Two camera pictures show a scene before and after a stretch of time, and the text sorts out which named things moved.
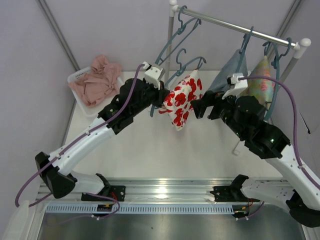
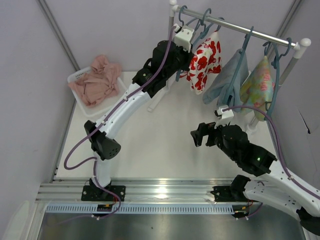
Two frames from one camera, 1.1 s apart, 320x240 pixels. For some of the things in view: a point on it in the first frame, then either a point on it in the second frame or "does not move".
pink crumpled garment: [100, 83] does not move
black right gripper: [213, 105] -> [210, 136]
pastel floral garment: [262, 89] does not move
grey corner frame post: [59, 33] does not move
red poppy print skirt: [178, 101] -> [207, 60]
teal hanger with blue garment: [246, 39] does not move
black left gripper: [158, 95] -> [183, 58]
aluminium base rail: [193, 191] does not move
